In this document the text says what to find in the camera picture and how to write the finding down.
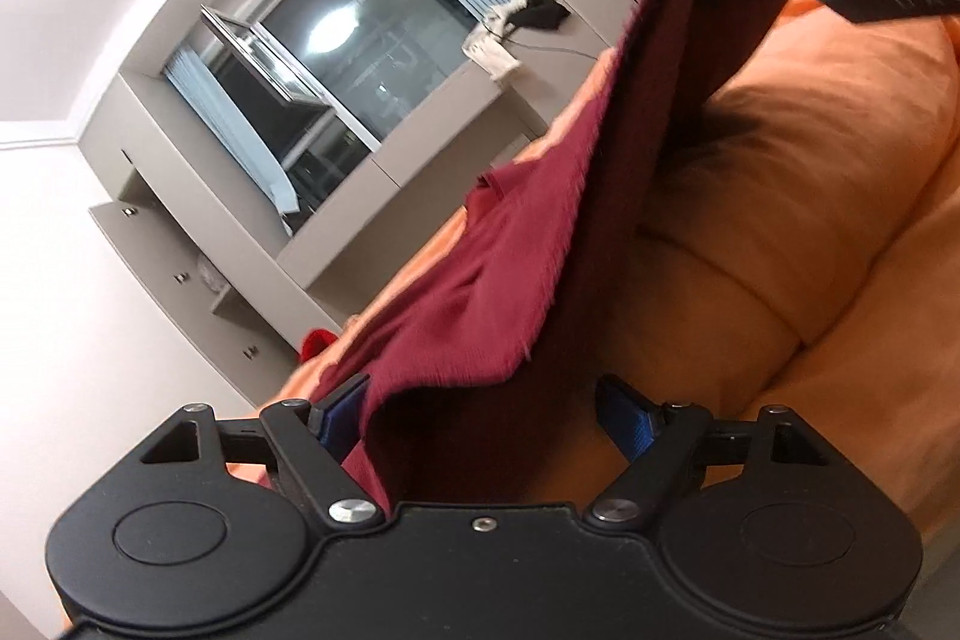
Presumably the open window sash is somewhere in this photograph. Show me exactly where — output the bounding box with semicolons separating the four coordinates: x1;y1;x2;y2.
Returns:
199;5;332;110

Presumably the small red cloth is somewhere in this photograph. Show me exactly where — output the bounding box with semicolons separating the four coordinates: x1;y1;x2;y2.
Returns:
300;328;340;361

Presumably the grey window desk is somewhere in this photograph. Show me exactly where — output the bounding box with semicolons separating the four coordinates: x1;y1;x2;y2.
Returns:
274;61;553;313

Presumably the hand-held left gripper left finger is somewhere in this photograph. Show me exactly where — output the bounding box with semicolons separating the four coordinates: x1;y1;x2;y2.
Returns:
135;374;380;530

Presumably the white cloth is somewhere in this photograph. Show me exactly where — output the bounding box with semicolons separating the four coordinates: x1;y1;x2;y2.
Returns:
463;0;527;83

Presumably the black cloth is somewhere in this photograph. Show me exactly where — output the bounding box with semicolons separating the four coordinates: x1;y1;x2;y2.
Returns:
516;0;569;31

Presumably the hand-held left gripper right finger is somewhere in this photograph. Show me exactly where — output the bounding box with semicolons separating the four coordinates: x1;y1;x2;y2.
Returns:
587;374;835;530

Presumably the orange duvet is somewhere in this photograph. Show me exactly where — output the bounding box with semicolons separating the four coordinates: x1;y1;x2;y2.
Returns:
225;0;960;545

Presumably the grey open cupboard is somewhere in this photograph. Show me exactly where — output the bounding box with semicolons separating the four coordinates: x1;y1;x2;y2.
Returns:
78;74;325;410

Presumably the dark red sweater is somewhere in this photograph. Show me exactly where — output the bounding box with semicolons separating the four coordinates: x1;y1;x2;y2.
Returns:
304;0;797;515

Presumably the black cable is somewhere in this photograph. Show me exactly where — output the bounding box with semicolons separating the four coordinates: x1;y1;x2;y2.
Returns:
502;29;602;62

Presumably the large glass window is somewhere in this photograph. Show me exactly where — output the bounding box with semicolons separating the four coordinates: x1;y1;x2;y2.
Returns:
201;0;482;215

